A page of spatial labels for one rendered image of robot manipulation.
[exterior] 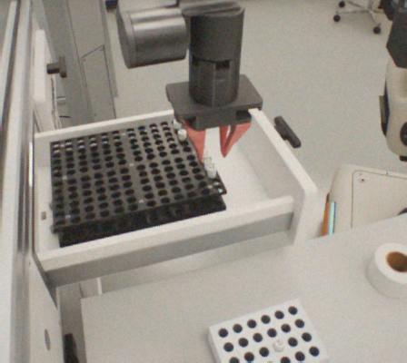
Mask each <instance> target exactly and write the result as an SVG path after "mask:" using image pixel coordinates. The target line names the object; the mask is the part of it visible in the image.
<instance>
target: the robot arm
mask: <svg viewBox="0 0 407 363"><path fill-rule="evenodd" d="M244 9H245V5H244V3H242V2H241V1H239V0H118V5H117V8H116V12H115V16H116V18H115V20H116V24H117V31H118V36H119V37H118V39H119V41H120V45H121V49H122V56H123V59H124V63H125V65H126V67H127V69H134V68H139V67H145V66H149V65H155V64H164V63H170V62H175V61H181V60H184V59H185V57H186V55H187V50H188V49H189V81H188V82H181V83H169V84H167V85H166V86H165V95H166V98H167V101H169V102H171V104H172V106H173V108H174V117H175V119H176V121H177V122H178V123H182V120H183V123H184V127H185V129H186V131H187V133H188V134H189V136H190V138H191V140H192V141H193V143H194V151H195V154H196V157H197V160H198V162H202V159H203V156H204V144H205V136H206V130H208V129H213V128H219V140H220V151H221V154H222V156H223V157H224V158H225V157H226V156H227V154H228V153H229V151H230V150H231V149H232V147H233V145H234V144H235V143H236V142H237V141H238V140H239V139H240V138H241V137H242V136H243V134H244V133H246V132H247V130H248V129H249V128H250V127H251V121H252V116H251V115H250V113H249V112H248V110H251V109H256V108H257V109H258V110H259V112H260V111H261V110H262V106H263V99H262V97H261V95H260V94H259V92H258V91H257V90H256V88H255V87H254V86H253V84H252V83H251V82H250V80H249V79H248V77H247V76H246V75H245V74H240V70H241V59H242V39H243V20H244ZM229 126H230V133H229V135H228V137H227V133H228V129H229Z"/></svg>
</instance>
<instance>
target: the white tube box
mask: <svg viewBox="0 0 407 363"><path fill-rule="evenodd" d="M278 338H283V341H284V347H283V350H282V351H281V352H277V351H275V350H274V349H273V343H274V341H275V340H276V339H278ZM209 342H210V347H211V350H212V352H213V356H214V359H215V361H216V363H328V360H329V358H330V355H329V353H327V351H326V349H325V347H324V346H323V343H322V341H321V340H320V338H319V337H318V335H317V332H316V330H315V328H314V327H313V325H312V323H311V321H310V319H309V318H308V316H307V314H306V312H305V311H304V309H303V307H302V303H301V302H300V301H299V300H298V299H295V300H292V301H289V302H284V303H281V304H279V305H275V306H272V307H270V308H267V309H263V310H259V311H256V312H254V313H252V314H249V315H246V316H242V317H240V318H235V319H230V320H226V321H225V322H222V323H219V324H216V325H213V326H211V327H209Z"/></svg>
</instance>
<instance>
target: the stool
mask: <svg viewBox="0 0 407 363"><path fill-rule="evenodd" d="M380 1H381V0H379V1H378V2H375V3H374V0H369V1H368V5H367V6H365V5H361V4H358V3H357V2H354V1H353V0H341V1H340V3H339V6H340V7H341V8H343V7H345V2H347V3H349V4H350V5H354V6H357V7H359V8H358V9H350V10H336V12H335V13H336V15H335V16H334V17H333V20H334V21H335V22H338V21H340V19H341V17H340V16H339V15H345V14H352V13H357V14H360V13H369V15H370V17H371V19H372V20H373V22H374V23H375V25H376V27H374V28H373V33H374V34H379V33H380V32H381V27H379V26H381V22H380V20H379V19H378V17H377V15H376V14H383V15H385V13H384V11H383V10H382V7H381V5H380ZM376 8H378V9H379V10H378V9H376ZM375 13H376V14H375Z"/></svg>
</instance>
